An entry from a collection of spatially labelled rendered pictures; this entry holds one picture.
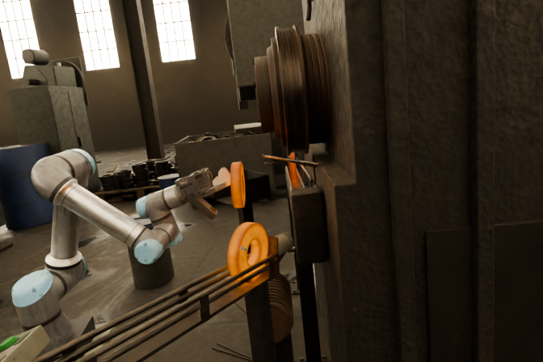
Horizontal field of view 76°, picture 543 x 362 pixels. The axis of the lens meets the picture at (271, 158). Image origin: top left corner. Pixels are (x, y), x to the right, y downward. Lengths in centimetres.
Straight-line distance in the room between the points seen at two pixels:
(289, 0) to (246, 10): 48
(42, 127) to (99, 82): 807
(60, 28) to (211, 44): 473
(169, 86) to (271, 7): 814
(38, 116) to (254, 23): 260
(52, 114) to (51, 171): 338
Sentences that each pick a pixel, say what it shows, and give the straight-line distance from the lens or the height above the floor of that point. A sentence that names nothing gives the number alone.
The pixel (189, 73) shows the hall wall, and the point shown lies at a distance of 1167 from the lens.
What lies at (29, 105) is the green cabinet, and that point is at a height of 131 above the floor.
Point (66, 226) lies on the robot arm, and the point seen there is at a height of 74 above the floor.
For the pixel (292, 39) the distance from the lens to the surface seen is 119.
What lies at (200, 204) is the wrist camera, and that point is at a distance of 121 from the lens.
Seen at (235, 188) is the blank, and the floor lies 83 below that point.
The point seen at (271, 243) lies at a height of 70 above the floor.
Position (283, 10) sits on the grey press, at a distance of 405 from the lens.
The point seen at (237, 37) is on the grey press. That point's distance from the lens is 395.
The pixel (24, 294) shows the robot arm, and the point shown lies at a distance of 141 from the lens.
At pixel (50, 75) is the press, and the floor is 207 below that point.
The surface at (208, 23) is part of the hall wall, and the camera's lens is 1174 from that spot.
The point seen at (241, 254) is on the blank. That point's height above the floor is 73.
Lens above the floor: 110
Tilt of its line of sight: 10 degrees down
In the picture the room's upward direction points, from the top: 6 degrees counter-clockwise
